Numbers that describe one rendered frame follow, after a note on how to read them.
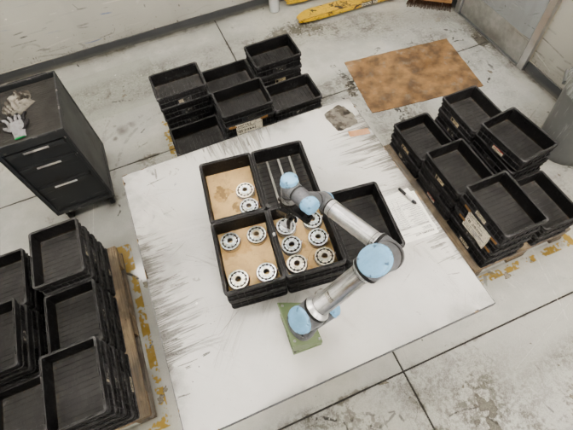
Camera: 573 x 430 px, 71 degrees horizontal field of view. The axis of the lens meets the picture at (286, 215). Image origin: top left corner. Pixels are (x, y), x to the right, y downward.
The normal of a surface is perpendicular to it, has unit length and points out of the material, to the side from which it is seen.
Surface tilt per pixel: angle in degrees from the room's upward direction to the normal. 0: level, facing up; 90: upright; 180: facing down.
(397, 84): 0
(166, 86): 0
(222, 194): 0
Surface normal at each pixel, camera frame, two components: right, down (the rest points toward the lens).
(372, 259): -0.51, -0.04
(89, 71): -0.06, -0.51
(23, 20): 0.38, 0.78
